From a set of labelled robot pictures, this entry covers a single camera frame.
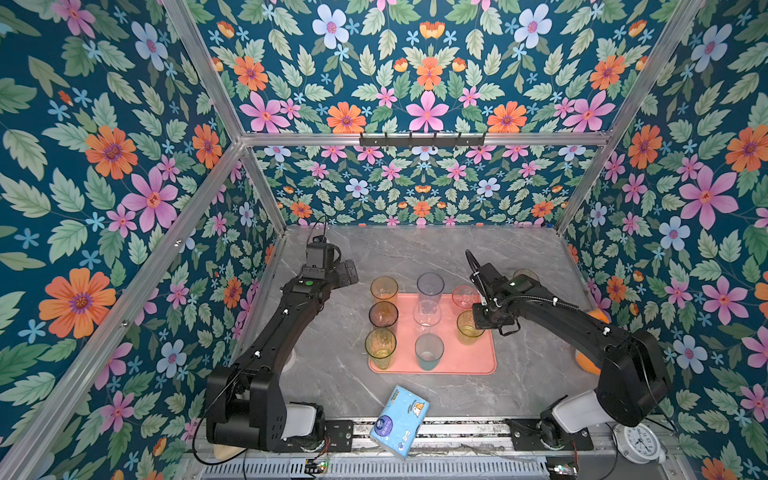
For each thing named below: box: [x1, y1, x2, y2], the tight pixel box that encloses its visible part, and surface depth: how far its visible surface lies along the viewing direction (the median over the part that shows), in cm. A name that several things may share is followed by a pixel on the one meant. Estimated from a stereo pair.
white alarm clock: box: [613, 423, 666, 464], surface depth 71 cm
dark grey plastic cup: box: [368, 301, 399, 327], surface depth 85 cm
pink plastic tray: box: [368, 293, 498, 375], surface depth 87 cm
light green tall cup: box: [365, 327, 397, 370], surface depth 80 cm
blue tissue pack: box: [369, 385, 430, 461], surface depth 73 cm
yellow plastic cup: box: [370, 275, 399, 302], surface depth 88 cm
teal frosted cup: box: [414, 333, 445, 371], surface depth 83 cm
